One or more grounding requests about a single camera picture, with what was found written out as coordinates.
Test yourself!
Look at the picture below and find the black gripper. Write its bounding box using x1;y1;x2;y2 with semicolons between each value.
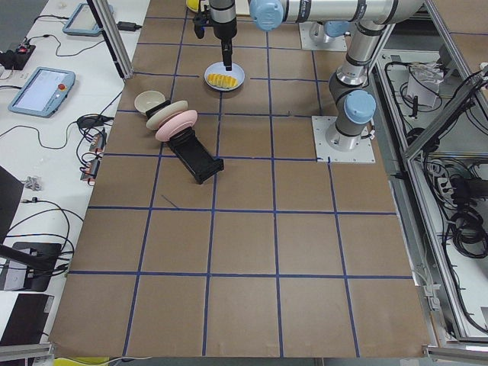
210;0;237;71

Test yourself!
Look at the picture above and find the blue plate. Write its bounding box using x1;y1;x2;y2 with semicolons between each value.
204;62;246;92

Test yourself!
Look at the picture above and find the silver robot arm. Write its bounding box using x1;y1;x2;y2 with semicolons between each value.
194;1;422;105
309;21;350;43

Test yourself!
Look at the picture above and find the pink plate in rack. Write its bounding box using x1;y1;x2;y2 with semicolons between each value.
155;110;198;142

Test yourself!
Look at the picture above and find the cream plate in rack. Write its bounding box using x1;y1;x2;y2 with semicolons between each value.
146;100;188;130

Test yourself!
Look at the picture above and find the white rectangular tray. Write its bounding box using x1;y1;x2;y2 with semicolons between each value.
235;0;249;17

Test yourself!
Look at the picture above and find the yellow lemon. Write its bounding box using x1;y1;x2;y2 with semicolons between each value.
186;0;200;13

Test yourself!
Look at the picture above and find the cream bowl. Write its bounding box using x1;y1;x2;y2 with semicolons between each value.
134;90;166;114

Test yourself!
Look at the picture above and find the black power adapter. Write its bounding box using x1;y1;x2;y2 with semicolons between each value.
117;21;142;32

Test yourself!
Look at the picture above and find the black dish rack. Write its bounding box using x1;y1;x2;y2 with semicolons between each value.
145;101;224;185

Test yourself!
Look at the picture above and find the far blue teach pendant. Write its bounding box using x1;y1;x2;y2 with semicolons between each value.
63;2;101;37

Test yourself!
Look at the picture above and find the blue teach pendant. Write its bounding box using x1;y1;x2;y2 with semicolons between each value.
63;2;101;37
8;67;76;118

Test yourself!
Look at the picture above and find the near blue teach pendant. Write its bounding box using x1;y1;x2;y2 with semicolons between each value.
8;67;76;118

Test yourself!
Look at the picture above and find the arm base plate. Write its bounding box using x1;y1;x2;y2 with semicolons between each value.
299;21;350;52
312;116;376;164

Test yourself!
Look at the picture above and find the aluminium frame post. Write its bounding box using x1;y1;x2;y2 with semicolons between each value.
87;0;133;80

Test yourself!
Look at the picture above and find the black cable bundle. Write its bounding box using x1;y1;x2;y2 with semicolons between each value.
441;207;488;260

